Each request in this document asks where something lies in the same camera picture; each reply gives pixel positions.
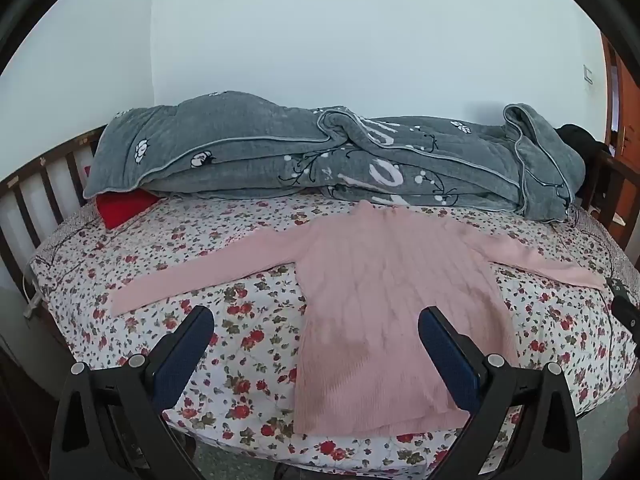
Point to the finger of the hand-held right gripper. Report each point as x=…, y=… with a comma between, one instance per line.
x=616, y=286
x=627, y=317

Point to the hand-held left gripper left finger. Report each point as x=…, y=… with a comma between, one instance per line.
x=186, y=355

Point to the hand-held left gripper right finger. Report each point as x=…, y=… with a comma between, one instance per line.
x=446, y=355

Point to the pink knit sweater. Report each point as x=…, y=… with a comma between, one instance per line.
x=390, y=310

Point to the floral bed sheet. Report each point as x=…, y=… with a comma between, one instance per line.
x=225, y=360

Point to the black garment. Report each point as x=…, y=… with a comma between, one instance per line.
x=575, y=136

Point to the red pillow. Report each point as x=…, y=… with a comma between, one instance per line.
x=122, y=207

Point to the grey flower-print blanket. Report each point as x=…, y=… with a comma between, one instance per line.
x=250, y=160

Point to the white wall switch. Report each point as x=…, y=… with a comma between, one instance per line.
x=588, y=74

